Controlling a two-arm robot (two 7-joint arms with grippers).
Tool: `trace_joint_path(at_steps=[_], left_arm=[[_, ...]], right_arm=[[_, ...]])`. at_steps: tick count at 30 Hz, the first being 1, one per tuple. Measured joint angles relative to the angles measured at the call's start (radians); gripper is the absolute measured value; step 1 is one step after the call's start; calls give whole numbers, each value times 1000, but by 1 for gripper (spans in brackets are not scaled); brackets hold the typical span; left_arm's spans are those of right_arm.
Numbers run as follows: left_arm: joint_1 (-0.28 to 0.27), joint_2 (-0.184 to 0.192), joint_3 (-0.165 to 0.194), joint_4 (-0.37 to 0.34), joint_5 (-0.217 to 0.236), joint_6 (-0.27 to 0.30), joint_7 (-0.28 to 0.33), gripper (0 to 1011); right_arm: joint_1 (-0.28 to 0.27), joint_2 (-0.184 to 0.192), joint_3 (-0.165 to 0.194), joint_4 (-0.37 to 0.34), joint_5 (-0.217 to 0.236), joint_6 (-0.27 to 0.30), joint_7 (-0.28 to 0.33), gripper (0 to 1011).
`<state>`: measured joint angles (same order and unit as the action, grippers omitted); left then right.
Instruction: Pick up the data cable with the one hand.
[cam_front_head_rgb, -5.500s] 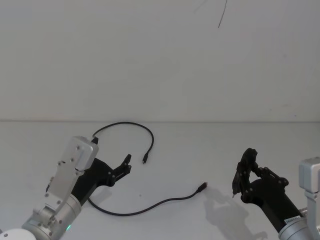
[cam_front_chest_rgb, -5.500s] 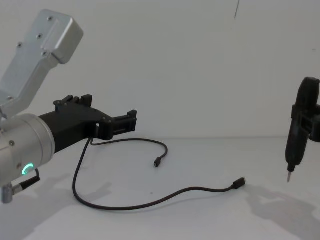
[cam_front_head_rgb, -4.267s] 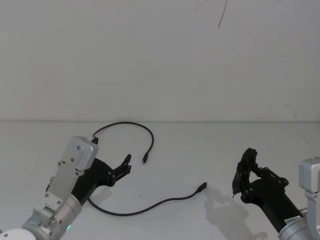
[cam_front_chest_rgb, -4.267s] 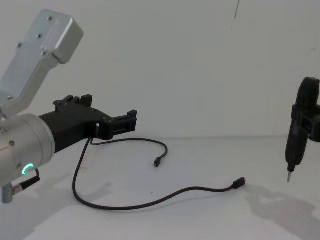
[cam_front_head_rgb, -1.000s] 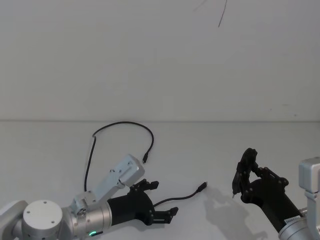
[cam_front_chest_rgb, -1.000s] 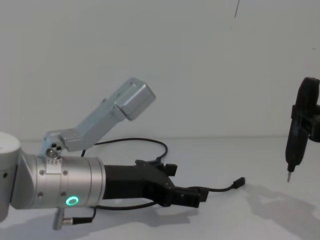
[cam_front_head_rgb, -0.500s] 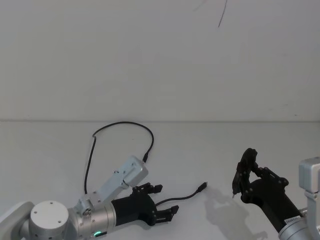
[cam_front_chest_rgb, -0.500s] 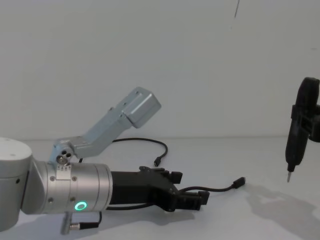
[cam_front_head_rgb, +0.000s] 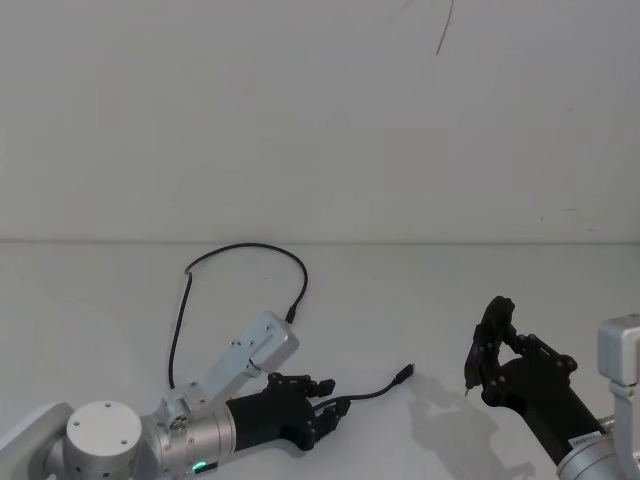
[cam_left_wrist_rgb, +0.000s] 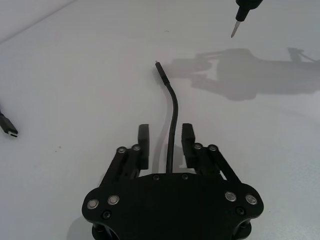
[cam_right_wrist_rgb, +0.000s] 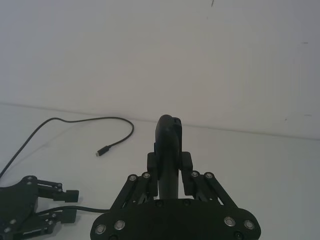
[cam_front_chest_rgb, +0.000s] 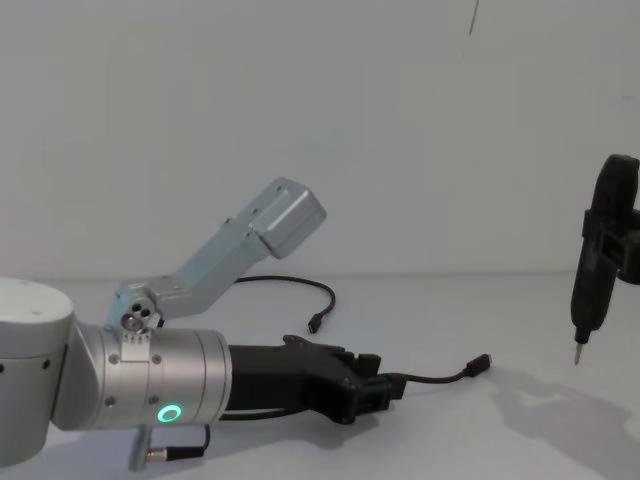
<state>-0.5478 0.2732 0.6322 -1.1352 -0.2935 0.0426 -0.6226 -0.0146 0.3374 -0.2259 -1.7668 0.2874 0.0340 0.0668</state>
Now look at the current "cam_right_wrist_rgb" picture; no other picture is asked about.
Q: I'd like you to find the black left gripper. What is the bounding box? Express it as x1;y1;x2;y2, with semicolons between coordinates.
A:
0;175;80;237

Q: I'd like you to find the black handheld device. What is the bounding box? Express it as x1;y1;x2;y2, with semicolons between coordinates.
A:
153;114;183;201

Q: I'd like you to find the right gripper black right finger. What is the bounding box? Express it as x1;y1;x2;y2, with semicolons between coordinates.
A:
179;151;241;210

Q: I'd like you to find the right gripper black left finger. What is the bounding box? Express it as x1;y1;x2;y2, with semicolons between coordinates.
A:
109;151;160;213

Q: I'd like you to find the thin black cord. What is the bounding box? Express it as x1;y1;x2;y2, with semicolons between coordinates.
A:
34;205;112;217

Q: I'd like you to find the black cable with small plug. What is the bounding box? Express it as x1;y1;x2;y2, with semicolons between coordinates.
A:
0;116;135;179

